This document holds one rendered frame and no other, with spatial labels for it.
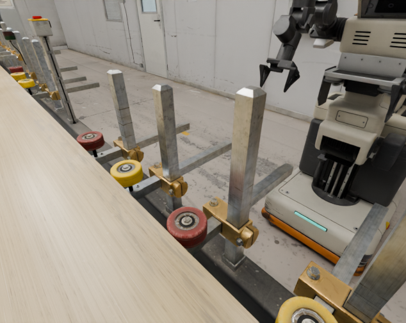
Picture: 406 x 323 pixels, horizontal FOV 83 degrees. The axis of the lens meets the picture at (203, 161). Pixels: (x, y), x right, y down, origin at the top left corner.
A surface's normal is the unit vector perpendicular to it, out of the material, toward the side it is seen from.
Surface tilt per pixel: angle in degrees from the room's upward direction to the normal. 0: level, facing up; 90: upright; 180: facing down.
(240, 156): 90
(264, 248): 0
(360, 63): 90
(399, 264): 90
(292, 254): 0
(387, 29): 98
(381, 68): 90
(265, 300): 0
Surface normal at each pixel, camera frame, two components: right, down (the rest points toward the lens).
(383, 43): -0.72, 0.50
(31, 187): -0.01, -0.83
